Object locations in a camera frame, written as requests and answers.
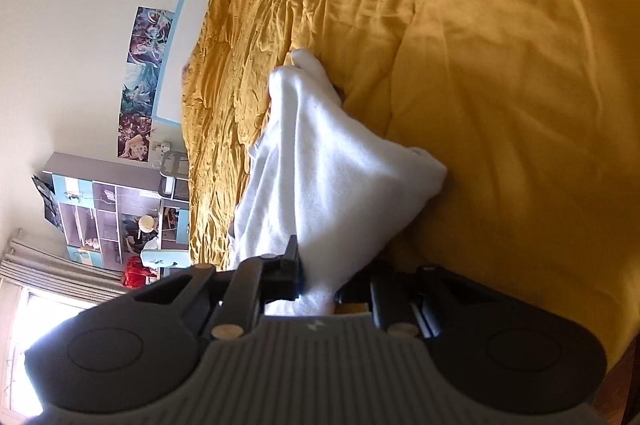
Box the grey folding chair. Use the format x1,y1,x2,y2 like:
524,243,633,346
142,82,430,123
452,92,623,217
157,150,192,202

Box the white printed sweatshirt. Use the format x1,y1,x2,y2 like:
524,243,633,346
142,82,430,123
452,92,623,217
227,48,448,318

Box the dark hanging bag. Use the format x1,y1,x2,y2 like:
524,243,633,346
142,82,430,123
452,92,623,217
31,174,62,227

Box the mustard yellow quilt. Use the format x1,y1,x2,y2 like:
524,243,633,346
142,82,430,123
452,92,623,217
180,0,640,358

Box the light blue chair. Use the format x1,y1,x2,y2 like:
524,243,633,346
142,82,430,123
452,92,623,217
140,239,192,277

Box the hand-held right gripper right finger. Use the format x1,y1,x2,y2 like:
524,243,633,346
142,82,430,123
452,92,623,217
336,261,501,337

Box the wall posters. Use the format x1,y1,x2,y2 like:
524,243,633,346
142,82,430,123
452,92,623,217
117,6,177,162

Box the red bag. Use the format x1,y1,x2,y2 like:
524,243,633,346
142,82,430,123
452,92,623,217
122,255,153,290

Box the grey and blue shelf unit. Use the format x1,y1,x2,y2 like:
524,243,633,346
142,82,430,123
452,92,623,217
42,152,192,267

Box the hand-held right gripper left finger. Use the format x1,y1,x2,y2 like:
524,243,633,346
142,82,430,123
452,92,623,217
132,235,306,341

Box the striped window curtain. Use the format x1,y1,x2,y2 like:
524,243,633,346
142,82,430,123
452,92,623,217
0,229,127,308

